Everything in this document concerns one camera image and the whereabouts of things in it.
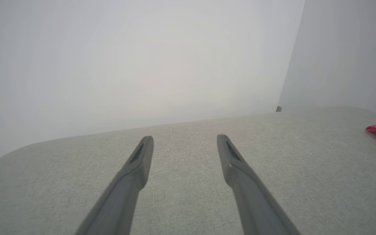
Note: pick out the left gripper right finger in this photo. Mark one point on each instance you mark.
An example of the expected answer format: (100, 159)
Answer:
(256, 209)

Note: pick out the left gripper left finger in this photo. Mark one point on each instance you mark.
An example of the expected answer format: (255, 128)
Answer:
(122, 202)

